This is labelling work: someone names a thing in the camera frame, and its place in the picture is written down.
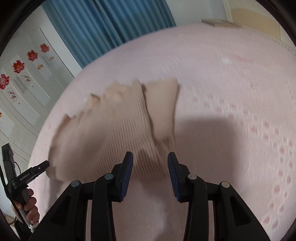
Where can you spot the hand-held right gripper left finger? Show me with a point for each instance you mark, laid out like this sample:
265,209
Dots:
127,178

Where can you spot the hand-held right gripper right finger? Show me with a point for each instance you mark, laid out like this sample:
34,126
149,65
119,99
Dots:
173,180

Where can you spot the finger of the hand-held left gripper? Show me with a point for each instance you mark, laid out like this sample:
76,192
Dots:
41,167

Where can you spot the beige knit sweater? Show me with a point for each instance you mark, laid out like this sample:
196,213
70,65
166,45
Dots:
111,129

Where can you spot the person's left hand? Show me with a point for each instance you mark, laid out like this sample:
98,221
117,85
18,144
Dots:
32,208

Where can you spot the white wardrobe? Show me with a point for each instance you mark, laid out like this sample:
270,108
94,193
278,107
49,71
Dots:
34,109

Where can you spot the oval painted door plaque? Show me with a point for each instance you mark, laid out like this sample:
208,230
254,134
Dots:
12,93
26,77

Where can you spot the red paper flower decoration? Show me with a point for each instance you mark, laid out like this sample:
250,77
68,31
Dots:
32,55
18,66
3,81
44,48

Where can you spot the bed with pink printed sheet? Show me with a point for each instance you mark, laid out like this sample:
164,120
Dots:
231,92

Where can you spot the blue curtain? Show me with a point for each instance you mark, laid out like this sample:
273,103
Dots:
138,16
81,30

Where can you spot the cream wooden headboard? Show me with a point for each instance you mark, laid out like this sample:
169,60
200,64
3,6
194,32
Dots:
254,20

